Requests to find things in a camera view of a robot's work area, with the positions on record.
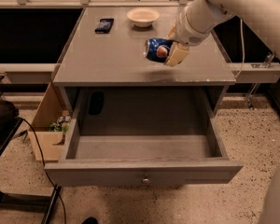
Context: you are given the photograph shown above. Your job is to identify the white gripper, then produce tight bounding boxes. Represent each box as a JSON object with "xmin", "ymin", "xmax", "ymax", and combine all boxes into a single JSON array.
[{"xmin": 164, "ymin": 7, "xmax": 214, "ymax": 67}]

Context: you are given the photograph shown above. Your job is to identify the blue pepsi can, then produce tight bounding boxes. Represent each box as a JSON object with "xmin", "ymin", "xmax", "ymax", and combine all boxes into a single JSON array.
[{"xmin": 144, "ymin": 38, "xmax": 173, "ymax": 63}]

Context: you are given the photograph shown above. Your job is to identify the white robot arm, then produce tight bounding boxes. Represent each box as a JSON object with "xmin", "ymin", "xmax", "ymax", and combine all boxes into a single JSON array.
[{"xmin": 165, "ymin": 0, "xmax": 280, "ymax": 224}]

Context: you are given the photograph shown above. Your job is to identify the grey cabinet counter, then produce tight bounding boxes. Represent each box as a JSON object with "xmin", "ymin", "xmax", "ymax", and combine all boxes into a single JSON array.
[{"xmin": 53, "ymin": 7, "xmax": 235, "ymax": 110}]

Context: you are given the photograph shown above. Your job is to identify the grey open top drawer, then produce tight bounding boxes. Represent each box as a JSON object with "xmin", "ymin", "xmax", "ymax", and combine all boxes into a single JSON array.
[{"xmin": 45, "ymin": 87, "xmax": 243, "ymax": 186}]

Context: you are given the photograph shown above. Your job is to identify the round metal drawer knob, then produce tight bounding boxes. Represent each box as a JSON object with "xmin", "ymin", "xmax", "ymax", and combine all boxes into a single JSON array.
[{"xmin": 142, "ymin": 176, "xmax": 150, "ymax": 185}]

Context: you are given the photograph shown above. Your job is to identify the white bowl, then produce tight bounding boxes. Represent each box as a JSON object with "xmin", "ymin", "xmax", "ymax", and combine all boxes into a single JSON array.
[{"xmin": 127, "ymin": 7, "xmax": 160, "ymax": 28}]

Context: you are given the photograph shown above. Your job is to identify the dark blue snack packet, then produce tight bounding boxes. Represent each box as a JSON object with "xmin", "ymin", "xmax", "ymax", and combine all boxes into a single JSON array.
[{"xmin": 95, "ymin": 18, "xmax": 114, "ymax": 34}]

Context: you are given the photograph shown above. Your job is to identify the items in cardboard box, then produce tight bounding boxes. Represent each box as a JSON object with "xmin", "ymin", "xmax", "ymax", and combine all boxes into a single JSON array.
[{"xmin": 49, "ymin": 111, "xmax": 71, "ymax": 133}]

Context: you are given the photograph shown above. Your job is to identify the cardboard box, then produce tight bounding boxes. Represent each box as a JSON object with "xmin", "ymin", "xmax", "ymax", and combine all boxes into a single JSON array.
[{"xmin": 28, "ymin": 83, "xmax": 67, "ymax": 161}]

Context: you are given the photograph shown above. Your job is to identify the black bag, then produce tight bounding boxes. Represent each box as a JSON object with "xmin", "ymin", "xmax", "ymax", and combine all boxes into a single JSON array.
[{"xmin": 0, "ymin": 100, "xmax": 19, "ymax": 132}]

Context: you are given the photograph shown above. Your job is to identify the black table at left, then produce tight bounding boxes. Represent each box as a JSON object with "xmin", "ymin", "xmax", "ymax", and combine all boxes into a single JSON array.
[{"xmin": 0, "ymin": 118, "xmax": 61, "ymax": 224}]

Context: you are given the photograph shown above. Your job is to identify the black shoe tip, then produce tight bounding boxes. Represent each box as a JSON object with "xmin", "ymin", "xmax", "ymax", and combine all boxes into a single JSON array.
[{"xmin": 81, "ymin": 217, "xmax": 98, "ymax": 224}]

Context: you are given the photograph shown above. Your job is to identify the white cable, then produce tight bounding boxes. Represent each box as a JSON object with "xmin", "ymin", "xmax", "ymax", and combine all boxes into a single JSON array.
[{"xmin": 234, "ymin": 18, "xmax": 246, "ymax": 79}]

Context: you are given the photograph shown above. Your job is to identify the grey horizontal rail beam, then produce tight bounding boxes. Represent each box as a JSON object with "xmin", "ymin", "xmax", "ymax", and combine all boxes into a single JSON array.
[{"xmin": 0, "ymin": 63, "xmax": 280, "ymax": 84}]

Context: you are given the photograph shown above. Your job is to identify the black cable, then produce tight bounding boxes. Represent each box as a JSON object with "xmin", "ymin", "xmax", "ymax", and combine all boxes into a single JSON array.
[{"xmin": 18, "ymin": 116, "xmax": 68, "ymax": 224}]

